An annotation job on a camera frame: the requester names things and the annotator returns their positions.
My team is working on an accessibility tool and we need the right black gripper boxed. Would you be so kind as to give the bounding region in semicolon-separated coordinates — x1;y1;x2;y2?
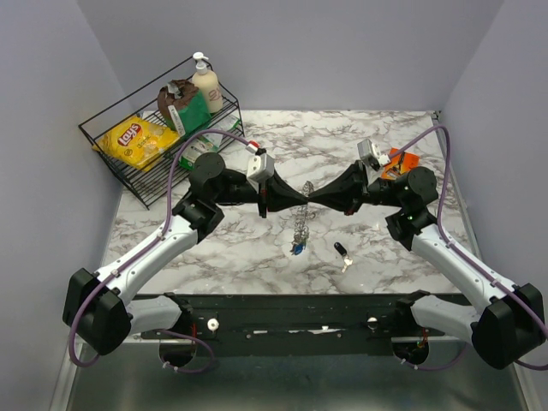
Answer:
307;160;406;217

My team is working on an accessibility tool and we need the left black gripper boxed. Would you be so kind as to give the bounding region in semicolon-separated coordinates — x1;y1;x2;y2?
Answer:
213;167;308;219

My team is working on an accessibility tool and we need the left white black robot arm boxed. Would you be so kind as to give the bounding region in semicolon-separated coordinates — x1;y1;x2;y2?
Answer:
63;150;307;355

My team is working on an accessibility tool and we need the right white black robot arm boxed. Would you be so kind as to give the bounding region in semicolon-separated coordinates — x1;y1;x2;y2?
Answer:
308;161;547;369

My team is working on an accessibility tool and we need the black key tag with key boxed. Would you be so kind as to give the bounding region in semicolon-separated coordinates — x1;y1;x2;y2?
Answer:
334;241;353;273

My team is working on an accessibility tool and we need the orange small box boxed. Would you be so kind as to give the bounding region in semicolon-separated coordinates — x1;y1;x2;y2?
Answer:
381;152;420;180

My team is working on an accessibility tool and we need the white green snack bag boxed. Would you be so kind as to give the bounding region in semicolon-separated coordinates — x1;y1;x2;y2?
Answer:
179;114;241;170

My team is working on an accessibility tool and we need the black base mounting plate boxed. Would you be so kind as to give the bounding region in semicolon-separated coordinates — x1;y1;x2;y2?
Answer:
128;291;472;358

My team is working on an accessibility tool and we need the brown green snack bag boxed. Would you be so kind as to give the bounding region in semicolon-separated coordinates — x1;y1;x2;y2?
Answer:
157;80;211;137

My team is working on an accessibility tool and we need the cream lotion pump bottle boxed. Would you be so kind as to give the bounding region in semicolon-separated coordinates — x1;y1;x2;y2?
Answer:
192;51;223;114

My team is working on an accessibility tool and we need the yellow Lays chips bag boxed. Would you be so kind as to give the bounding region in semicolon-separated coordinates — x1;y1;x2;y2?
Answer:
92;116;180;172

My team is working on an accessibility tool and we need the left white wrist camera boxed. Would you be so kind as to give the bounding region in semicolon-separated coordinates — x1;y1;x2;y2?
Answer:
246;150;275;183

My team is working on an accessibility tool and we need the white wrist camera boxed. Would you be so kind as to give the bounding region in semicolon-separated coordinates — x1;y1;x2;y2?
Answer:
357;139;390;171
246;150;275;183

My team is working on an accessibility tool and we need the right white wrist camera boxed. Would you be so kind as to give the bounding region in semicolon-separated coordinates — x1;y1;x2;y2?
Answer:
357;139;390;171

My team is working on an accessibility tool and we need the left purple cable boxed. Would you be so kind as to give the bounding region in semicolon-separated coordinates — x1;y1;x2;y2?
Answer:
68;128;260;373

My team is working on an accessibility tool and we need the purple cable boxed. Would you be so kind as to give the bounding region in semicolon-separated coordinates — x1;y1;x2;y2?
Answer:
68;128;260;373
384;124;548;372

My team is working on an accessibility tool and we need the black wire rack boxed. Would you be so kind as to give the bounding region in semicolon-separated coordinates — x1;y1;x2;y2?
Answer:
78;57;244;207

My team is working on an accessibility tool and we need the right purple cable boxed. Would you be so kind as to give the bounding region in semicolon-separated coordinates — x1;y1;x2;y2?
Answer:
384;124;548;372

